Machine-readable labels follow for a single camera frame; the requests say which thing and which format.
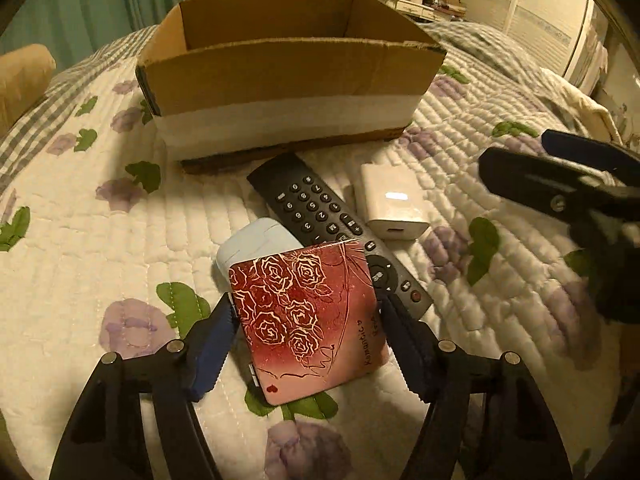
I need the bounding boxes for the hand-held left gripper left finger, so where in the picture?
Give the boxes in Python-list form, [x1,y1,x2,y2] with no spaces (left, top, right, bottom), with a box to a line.
[49,292,240,480]

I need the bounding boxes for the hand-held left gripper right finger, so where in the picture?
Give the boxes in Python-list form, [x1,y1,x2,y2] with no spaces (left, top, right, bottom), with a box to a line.
[376,291,574,480]

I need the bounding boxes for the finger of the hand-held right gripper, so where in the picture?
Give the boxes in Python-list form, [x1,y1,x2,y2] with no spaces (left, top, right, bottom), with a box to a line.
[541,129,640,181]
[478,147,640,221]

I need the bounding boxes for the red rose-print case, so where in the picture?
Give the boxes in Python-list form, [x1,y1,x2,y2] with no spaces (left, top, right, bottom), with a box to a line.
[228,239,391,407]

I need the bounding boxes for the cardboard box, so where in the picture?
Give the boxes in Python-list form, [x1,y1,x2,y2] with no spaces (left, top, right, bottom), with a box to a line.
[135,0,447,177]

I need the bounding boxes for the cream cloth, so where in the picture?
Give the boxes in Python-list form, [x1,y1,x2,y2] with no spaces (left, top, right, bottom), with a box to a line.
[542,66,623,145]

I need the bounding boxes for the light blue case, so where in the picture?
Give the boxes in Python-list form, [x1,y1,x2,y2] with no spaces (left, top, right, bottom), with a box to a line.
[216,217,304,295]

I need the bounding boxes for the white power adapter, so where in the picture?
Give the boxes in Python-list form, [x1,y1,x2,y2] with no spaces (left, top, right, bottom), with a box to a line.
[354,162,432,240]

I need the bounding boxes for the floral quilted blanket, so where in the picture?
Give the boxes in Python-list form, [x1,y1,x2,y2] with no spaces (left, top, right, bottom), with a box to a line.
[0,20,626,480]

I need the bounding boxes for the black remote control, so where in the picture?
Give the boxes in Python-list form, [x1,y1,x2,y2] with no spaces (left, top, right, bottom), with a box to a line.
[247,152,435,320]

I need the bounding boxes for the tan pillow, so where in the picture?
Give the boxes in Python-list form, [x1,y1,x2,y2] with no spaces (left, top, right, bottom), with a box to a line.
[0,44,57,137]

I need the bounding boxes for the teal curtain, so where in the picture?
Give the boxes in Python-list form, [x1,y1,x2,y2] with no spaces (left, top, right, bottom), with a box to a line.
[0,0,233,63]

